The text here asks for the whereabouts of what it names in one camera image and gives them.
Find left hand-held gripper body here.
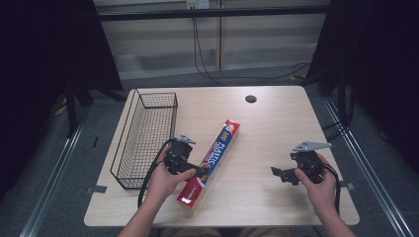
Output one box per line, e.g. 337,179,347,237
163,133,197,176

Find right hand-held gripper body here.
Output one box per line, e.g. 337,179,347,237
290,140,333,185

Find long plastic wrap box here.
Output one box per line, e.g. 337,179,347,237
176,118,241,211

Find black wire basket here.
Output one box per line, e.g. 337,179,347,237
110,88,179,191

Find person's right hand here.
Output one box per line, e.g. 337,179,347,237
293,153,338,218

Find person's left hand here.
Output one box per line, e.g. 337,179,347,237
144,144,198,206

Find black curtain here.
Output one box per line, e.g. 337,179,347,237
0,0,125,198
305,0,419,172

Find black stand leg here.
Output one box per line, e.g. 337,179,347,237
64,78,79,139

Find black metal crossbar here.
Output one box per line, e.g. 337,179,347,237
97,5,332,23

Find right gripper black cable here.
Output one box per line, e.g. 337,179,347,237
322,162,342,215

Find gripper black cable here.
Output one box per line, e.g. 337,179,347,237
136,137,176,209
322,162,342,215

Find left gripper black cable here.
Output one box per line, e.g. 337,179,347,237
136,137,176,209

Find black floor cables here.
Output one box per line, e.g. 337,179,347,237
321,88,358,142

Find metal floor rail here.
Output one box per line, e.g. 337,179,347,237
323,98,415,237
19,108,90,237

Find black wall cable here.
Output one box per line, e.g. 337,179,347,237
192,17,311,87

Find white wall socket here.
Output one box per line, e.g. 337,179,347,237
186,0,210,10

